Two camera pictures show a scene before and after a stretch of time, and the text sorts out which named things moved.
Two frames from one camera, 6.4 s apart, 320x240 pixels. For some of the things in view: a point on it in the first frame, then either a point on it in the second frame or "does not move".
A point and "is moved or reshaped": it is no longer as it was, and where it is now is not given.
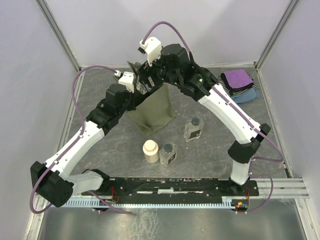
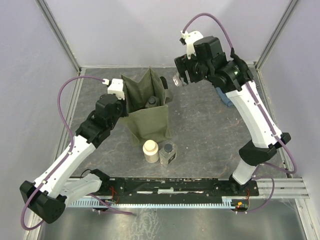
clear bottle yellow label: [143, 89] to [153, 101]
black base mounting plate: [175, 187] does not move
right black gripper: [145, 71] to [183, 64]
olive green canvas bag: [156, 108] is moved or reshaped
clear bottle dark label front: [168, 154] does not move
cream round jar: [150, 149] does not move
